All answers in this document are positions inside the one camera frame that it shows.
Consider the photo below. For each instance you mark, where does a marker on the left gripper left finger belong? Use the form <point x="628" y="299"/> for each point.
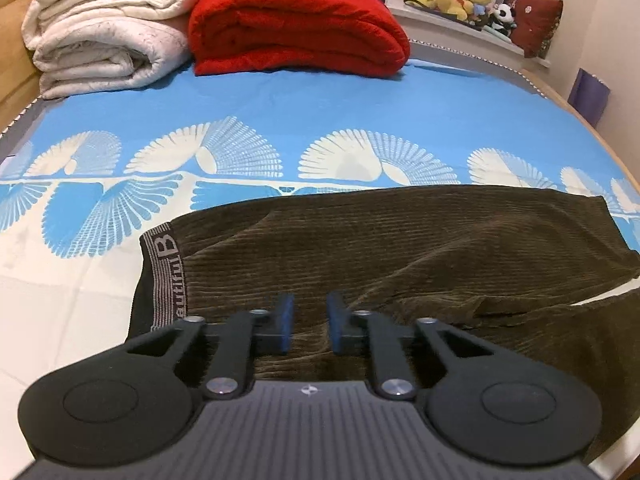
<point x="134" y="400"/>

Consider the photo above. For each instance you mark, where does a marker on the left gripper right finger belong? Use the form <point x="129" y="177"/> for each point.
<point x="488" y="402"/>

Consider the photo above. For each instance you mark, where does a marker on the dark brown corduroy pants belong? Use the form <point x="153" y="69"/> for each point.
<point x="540" y="272"/>

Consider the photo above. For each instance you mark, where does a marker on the blue white patterned bedsheet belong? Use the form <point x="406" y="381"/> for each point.
<point x="91" y="173"/>

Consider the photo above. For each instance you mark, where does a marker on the purple box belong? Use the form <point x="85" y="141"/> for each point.
<point x="589" y="96"/>

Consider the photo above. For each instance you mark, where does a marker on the cream folded quilt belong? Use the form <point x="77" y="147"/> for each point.
<point x="84" y="46"/>

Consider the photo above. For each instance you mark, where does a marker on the panda plush toy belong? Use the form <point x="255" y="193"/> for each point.
<point x="502" y="20"/>

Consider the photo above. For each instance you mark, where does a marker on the red folded blanket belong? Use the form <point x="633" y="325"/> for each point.
<point x="358" y="37"/>

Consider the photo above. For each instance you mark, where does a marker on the wooden headboard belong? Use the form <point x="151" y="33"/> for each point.
<point x="19" y="78"/>

